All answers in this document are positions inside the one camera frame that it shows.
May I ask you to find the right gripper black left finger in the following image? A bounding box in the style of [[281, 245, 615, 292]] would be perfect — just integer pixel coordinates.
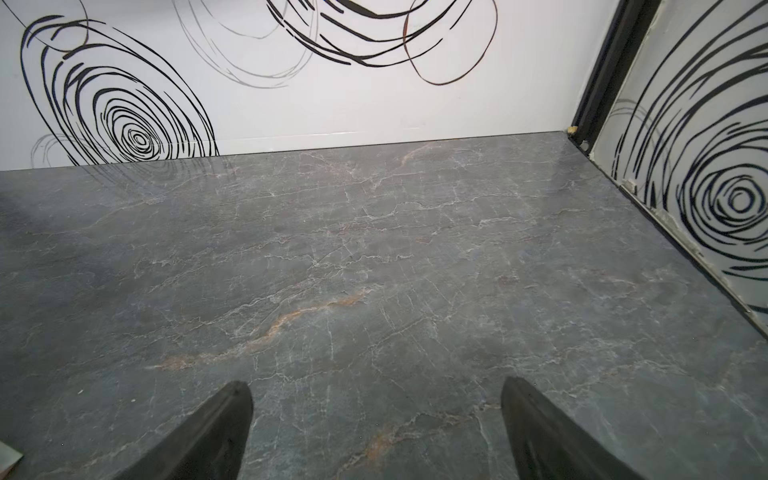
[[117, 381, 253, 479]]

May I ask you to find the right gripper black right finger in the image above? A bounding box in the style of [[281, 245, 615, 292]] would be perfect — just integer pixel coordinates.
[[501, 376, 641, 479]]

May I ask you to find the black corner frame post right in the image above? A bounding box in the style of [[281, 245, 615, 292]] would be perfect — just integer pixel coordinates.
[[568, 0, 662, 154]]

